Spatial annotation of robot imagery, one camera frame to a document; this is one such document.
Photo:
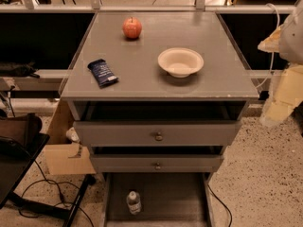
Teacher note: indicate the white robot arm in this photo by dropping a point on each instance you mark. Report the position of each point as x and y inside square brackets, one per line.
[285, 93]

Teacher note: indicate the cardboard box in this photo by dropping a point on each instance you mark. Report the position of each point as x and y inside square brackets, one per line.
[64, 153]

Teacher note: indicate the clear plastic water bottle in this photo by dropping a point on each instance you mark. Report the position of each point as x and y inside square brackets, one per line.
[134, 202]

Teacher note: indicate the brown bag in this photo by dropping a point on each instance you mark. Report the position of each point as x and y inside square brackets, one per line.
[21, 129]

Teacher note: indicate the grey top drawer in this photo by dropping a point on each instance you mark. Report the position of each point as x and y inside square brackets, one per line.
[160, 123]

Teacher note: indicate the red apple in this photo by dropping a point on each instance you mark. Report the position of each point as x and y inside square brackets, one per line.
[132, 28]

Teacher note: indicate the black cart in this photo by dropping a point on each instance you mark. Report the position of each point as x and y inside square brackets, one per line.
[15, 161]

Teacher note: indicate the grey drawer cabinet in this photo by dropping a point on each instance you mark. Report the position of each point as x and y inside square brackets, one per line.
[140, 78]

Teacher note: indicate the white paper bowl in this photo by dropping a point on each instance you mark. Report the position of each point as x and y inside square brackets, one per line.
[180, 62]

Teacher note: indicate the grey bottom drawer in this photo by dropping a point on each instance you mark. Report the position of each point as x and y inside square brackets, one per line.
[167, 199]

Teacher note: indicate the dark blue snack packet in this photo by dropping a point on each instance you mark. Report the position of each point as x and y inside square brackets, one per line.
[102, 73]

